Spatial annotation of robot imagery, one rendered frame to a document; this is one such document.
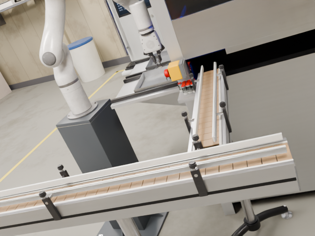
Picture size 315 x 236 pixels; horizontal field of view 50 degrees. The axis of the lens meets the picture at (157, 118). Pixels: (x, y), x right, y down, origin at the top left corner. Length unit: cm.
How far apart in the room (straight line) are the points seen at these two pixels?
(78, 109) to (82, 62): 401
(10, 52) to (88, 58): 233
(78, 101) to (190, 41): 72
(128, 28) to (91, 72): 330
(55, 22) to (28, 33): 540
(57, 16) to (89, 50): 410
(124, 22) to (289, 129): 153
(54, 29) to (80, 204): 103
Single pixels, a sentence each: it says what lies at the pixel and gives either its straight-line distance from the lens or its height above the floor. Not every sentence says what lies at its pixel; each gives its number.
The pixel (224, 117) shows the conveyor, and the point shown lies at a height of 95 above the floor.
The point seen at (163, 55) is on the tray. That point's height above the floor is 89.
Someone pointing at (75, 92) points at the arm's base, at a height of 100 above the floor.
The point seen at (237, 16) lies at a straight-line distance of 158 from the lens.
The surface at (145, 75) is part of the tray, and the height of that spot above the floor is 90.
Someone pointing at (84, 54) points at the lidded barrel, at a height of 48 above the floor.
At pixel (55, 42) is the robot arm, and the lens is 183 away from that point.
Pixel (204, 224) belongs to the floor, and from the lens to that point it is 216.
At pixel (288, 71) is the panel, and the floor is 82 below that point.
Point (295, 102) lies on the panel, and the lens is 176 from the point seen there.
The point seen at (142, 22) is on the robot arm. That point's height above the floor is 122.
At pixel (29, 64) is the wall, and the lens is 757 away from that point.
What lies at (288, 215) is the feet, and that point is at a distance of 208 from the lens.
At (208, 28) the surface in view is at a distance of 159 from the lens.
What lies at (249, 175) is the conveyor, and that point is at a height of 92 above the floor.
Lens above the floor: 149
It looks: 24 degrees down
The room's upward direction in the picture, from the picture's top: 22 degrees counter-clockwise
